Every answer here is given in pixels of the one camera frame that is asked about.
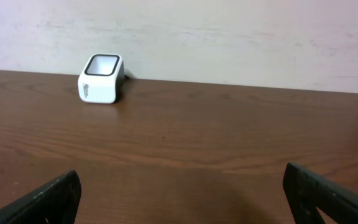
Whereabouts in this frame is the white barcode scanner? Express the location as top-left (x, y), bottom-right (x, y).
top-left (78, 54), bottom-right (126, 104)

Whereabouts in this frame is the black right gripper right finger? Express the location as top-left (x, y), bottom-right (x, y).
top-left (283, 162), bottom-right (358, 223)

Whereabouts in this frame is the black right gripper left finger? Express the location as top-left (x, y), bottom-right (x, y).
top-left (0, 170), bottom-right (81, 224)

